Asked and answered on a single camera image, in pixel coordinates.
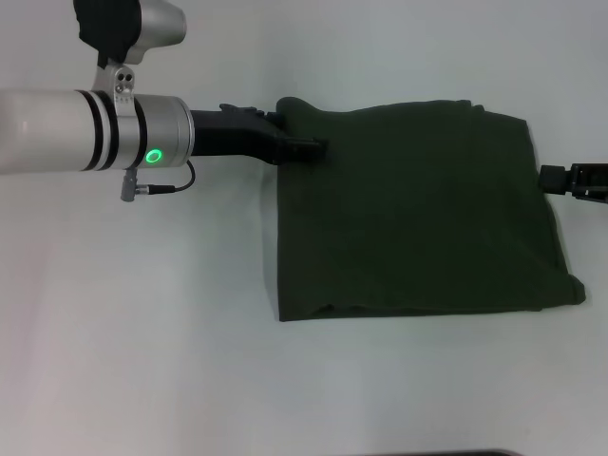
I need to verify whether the dark grey gripper cable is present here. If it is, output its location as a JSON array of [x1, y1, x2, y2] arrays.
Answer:
[[151, 160, 198, 195]]

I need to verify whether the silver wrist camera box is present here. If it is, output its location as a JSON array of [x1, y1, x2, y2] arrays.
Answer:
[[72, 0, 188, 116]]

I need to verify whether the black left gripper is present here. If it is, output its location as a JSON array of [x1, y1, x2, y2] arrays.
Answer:
[[188, 103, 331, 166]]

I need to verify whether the silver cable connector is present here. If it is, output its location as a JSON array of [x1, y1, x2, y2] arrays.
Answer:
[[118, 169, 156, 202]]

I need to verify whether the dark green FREE! t-shirt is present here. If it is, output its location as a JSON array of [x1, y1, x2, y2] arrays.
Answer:
[[275, 95, 587, 325]]

